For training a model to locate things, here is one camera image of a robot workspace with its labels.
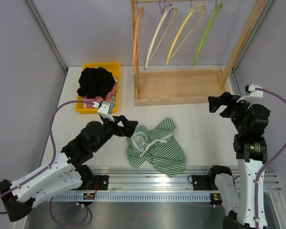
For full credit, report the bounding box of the cream hanger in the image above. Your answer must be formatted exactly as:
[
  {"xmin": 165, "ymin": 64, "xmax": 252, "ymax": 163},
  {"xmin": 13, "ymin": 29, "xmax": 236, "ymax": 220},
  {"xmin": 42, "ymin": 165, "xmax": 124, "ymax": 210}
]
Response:
[{"xmin": 144, "ymin": 16, "xmax": 173, "ymax": 70}]

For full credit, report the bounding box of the aluminium rail base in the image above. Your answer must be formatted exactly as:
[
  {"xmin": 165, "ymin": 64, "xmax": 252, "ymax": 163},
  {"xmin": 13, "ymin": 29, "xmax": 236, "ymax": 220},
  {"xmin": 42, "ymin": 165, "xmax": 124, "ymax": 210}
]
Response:
[{"xmin": 50, "ymin": 166, "xmax": 282, "ymax": 203}]

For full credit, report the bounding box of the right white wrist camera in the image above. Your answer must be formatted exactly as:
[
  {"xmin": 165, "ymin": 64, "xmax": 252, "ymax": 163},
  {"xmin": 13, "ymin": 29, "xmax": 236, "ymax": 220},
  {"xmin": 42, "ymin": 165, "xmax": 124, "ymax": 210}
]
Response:
[{"xmin": 236, "ymin": 84, "xmax": 263, "ymax": 103}]

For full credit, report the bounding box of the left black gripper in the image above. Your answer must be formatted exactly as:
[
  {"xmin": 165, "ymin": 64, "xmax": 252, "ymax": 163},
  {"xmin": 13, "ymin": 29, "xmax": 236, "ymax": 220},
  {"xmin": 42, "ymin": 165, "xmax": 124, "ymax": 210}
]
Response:
[{"xmin": 93, "ymin": 114, "xmax": 138, "ymax": 152}]

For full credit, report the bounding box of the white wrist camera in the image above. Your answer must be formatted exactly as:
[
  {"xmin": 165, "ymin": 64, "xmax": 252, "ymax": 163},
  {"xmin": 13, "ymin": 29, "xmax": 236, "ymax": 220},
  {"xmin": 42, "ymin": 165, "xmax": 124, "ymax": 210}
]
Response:
[
  {"xmin": 236, "ymin": 84, "xmax": 263, "ymax": 103},
  {"xmin": 92, "ymin": 101, "xmax": 114, "ymax": 122}
]

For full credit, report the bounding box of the yellow plastic bin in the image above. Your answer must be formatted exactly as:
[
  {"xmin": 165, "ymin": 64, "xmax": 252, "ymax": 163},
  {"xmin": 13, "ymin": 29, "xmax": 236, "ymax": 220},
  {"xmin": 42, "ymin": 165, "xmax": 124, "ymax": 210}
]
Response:
[{"xmin": 74, "ymin": 62, "xmax": 121, "ymax": 114}]

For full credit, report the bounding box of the green white striped tank top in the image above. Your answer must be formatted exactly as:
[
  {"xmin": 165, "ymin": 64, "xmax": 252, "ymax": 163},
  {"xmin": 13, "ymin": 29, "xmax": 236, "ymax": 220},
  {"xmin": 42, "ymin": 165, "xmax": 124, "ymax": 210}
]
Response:
[{"xmin": 126, "ymin": 117, "xmax": 187, "ymax": 177}]

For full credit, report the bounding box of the black tank top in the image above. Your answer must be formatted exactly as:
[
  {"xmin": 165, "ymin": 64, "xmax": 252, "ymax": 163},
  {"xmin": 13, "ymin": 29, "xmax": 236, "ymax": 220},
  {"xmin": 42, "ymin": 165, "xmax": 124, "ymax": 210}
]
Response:
[{"xmin": 77, "ymin": 67, "xmax": 116, "ymax": 99}]

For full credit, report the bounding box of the wooden clothes rack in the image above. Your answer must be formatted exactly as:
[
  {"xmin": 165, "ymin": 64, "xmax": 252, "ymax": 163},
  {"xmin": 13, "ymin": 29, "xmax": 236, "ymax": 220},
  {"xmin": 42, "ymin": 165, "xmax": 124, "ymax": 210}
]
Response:
[{"xmin": 131, "ymin": 0, "xmax": 269, "ymax": 106}]

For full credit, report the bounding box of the yellow hanger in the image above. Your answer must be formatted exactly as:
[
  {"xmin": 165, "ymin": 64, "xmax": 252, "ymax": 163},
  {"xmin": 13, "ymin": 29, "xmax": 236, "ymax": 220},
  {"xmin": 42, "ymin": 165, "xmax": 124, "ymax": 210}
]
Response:
[{"xmin": 165, "ymin": 3, "xmax": 206, "ymax": 65}]

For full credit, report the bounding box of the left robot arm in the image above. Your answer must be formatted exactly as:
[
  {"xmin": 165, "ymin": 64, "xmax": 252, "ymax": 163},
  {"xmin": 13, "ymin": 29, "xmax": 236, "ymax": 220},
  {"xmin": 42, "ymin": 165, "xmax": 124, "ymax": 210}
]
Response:
[{"xmin": 0, "ymin": 115, "xmax": 138, "ymax": 222}]

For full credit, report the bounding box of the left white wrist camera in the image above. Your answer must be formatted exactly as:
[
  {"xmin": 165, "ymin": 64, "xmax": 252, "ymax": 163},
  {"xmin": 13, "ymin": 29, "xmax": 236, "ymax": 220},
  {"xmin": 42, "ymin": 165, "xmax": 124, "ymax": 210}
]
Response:
[{"xmin": 92, "ymin": 101, "xmax": 114, "ymax": 122}]

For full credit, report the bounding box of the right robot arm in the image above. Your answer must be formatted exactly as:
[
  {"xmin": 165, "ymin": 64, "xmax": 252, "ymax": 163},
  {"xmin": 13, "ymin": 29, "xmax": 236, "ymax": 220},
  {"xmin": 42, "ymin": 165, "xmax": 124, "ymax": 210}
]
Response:
[{"xmin": 207, "ymin": 92, "xmax": 270, "ymax": 229}]

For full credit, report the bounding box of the purple hanger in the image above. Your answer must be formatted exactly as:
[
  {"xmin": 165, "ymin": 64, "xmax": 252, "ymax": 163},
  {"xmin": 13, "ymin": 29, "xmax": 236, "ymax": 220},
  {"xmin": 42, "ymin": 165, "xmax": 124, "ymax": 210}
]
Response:
[{"xmin": 145, "ymin": 4, "xmax": 177, "ymax": 68}]

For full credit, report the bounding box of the red white striped tank top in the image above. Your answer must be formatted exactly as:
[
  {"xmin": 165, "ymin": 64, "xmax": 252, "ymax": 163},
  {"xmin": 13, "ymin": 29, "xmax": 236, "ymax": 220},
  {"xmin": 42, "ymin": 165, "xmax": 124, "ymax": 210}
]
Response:
[{"xmin": 82, "ymin": 82, "xmax": 118, "ymax": 105}]

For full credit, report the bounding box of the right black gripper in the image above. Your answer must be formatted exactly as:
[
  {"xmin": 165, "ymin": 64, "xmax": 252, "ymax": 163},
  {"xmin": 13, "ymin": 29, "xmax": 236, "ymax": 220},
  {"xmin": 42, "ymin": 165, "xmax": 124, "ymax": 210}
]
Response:
[{"xmin": 208, "ymin": 92, "xmax": 255, "ymax": 134}]

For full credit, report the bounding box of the green hanger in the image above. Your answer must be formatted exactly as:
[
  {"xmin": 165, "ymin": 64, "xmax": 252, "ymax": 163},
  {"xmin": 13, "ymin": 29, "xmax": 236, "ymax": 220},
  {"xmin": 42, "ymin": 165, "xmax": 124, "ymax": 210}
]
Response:
[{"xmin": 192, "ymin": 1, "xmax": 223, "ymax": 67}]

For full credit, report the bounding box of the purple floor cable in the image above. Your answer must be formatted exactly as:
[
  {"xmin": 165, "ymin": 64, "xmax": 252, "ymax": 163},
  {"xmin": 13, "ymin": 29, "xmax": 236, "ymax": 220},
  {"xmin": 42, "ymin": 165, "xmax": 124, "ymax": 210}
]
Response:
[{"xmin": 49, "ymin": 198, "xmax": 93, "ymax": 226}]

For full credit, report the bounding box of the orange hanger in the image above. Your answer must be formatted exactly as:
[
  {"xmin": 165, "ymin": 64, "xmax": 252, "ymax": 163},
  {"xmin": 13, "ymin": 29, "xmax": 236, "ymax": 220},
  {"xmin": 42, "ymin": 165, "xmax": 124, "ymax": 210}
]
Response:
[{"xmin": 133, "ymin": 7, "xmax": 144, "ymax": 73}]

